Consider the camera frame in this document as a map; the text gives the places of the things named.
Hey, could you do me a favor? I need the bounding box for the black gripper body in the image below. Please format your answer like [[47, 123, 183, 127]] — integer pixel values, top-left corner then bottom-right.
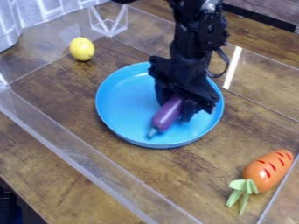
[[148, 56, 220, 114]]

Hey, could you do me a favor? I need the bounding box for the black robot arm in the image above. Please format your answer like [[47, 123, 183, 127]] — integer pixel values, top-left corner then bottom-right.
[[148, 0, 230, 122]]

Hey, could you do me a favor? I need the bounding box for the clear acrylic enclosure wall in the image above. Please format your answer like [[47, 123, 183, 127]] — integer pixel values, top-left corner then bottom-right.
[[0, 74, 202, 224]]

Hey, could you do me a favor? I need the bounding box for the orange toy carrot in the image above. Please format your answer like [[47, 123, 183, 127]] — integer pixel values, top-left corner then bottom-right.
[[226, 149, 295, 214]]

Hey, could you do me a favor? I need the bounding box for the purple toy eggplant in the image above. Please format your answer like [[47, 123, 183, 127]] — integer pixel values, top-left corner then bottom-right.
[[147, 95, 183, 138]]

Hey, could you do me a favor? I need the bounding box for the grey checked curtain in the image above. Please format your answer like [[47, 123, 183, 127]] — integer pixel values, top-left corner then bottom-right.
[[0, 0, 110, 52]]

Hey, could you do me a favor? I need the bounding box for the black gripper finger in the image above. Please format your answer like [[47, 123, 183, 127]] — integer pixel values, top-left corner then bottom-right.
[[154, 81, 175, 106], [182, 100, 202, 123]]

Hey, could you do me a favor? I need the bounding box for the yellow toy lemon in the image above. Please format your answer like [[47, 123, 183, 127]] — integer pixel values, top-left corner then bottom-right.
[[69, 37, 95, 61]]

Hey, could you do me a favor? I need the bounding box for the blue round tray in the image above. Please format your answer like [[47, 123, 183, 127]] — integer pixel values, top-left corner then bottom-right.
[[95, 62, 224, 149]]

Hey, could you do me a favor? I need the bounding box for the clear acrylic corner bracket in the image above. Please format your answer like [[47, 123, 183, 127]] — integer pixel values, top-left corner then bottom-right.
[[88, 5, 127, 38]]

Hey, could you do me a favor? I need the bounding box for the dark wooden ledge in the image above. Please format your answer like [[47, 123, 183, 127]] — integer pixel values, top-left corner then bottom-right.
[[223, 3, 296, 33]]

